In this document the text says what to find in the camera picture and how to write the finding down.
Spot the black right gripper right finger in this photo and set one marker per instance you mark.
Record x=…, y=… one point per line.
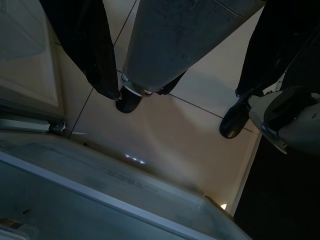
x=275, y=45

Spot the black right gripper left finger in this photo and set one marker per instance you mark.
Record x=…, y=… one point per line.
x=85, y=45

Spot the grey steel fridge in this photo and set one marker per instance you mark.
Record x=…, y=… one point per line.
x=75, y=190

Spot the black floor mat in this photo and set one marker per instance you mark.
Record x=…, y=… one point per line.
x=282, y=195

